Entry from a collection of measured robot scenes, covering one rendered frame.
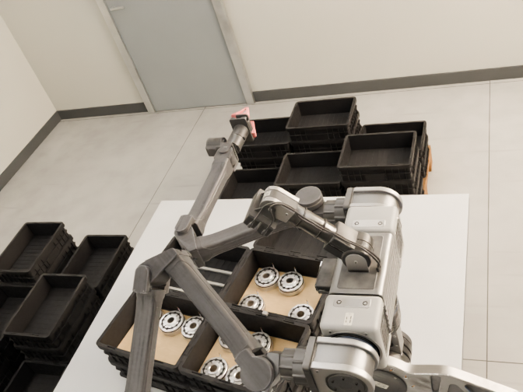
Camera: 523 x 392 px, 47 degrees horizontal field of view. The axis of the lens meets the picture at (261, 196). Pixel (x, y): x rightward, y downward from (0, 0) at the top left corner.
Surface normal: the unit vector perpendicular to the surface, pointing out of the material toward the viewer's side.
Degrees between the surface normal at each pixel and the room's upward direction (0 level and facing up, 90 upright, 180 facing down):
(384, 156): 0
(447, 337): 0
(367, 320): 0
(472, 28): 90
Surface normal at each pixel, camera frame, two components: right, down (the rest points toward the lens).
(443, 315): -0.27, -0.74
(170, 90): -0.27, 0.67
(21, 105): 0.92, -0.02
